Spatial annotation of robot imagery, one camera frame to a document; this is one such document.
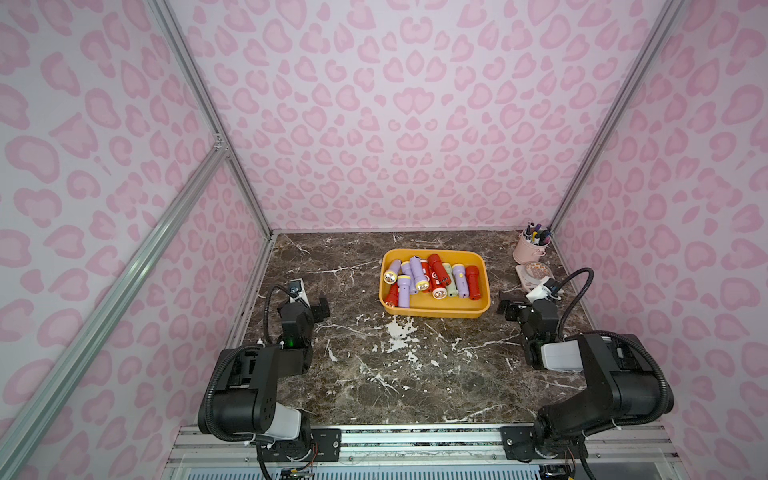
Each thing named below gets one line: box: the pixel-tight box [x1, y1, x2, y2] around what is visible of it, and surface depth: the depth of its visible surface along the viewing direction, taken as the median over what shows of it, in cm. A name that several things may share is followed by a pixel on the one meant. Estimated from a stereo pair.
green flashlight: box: [442, 262, 459, 297], surface depth 101 cm
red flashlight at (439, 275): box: [428, 253, 452, 288], surface depth 103 cm
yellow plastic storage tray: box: [379, 249, 491, 319], surface depth 101 cm
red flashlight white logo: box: [420, 259, 431, 293], surface depth 105 cm
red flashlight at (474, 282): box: [465, 265, 482, 301], surface depth 103 cm
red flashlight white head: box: [428, 276, 452, 300], surface depth 100 cm
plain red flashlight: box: [385, 282, 399, 308], surface depth 99 cm
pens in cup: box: [524, 222, 552, 246], surface depth 103 cm
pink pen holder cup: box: [513, 228, 551, 265], surface depth 106 cm
